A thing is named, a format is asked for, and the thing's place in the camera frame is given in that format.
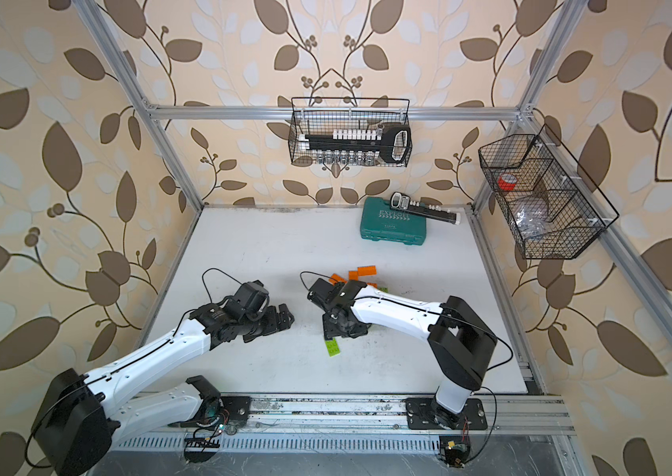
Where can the wire basket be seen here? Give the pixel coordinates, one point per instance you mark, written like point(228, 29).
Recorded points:
point(579, 212)
point(326, 113)

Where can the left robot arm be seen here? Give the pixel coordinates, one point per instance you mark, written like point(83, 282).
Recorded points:
point(83, 416)

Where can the orange brick top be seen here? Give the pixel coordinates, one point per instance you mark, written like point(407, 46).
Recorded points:
point(367, 271)

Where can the green brick lowest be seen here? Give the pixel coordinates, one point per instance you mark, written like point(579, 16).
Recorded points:
point(332, 347)

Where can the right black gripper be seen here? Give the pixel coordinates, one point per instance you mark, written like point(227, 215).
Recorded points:
point(330, 332)

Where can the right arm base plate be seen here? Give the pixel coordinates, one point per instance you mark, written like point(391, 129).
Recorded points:
point(426, 414)

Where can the socket rail on case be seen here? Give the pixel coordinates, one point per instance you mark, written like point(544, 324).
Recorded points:
point(404, 203)

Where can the orange brick upper left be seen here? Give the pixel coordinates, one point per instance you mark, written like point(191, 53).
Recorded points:
point(337, 279)

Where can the green tool case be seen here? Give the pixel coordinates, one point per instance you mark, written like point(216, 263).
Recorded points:
point(381, 223)

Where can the right wire basket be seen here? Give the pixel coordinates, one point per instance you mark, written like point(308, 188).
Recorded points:
point(579, 212)

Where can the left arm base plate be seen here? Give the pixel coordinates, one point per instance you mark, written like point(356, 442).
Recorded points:
point(231, 411)

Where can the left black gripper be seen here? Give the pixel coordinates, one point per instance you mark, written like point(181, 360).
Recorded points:
point(273, 324)

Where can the aluminium front rail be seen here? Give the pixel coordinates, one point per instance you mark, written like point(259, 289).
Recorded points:
point(507, 415)

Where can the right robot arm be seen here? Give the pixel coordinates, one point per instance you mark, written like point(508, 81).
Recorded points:
point(461, 343)

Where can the clear plastic bag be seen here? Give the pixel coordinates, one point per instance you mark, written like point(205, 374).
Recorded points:
point(531, 217)

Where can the socket rail in basket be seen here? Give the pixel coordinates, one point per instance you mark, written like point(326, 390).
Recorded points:
point(388, 145)

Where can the back wire basket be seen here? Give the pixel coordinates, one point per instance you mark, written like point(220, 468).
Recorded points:
point(326, 113)

